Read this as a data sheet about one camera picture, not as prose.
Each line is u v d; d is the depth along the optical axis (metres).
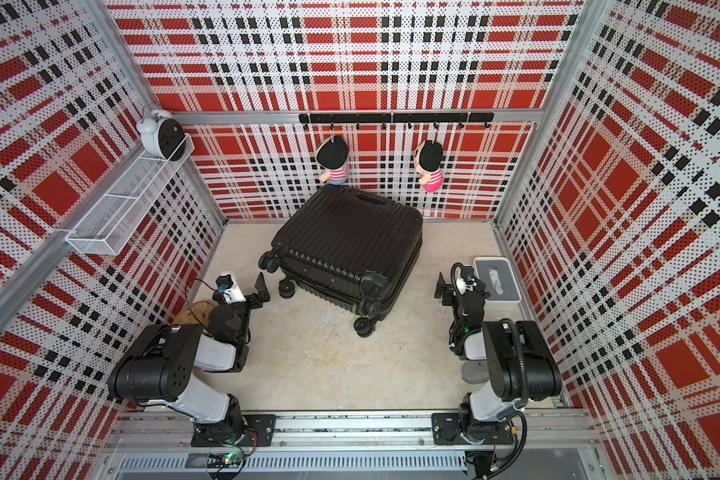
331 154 0.93
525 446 0.69
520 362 0.43
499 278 0.99
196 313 0.85
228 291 0.75
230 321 0.69
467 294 0.75
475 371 0.81
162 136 0.78
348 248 1.04
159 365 0.46
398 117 0.89
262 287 0.86
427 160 0.98
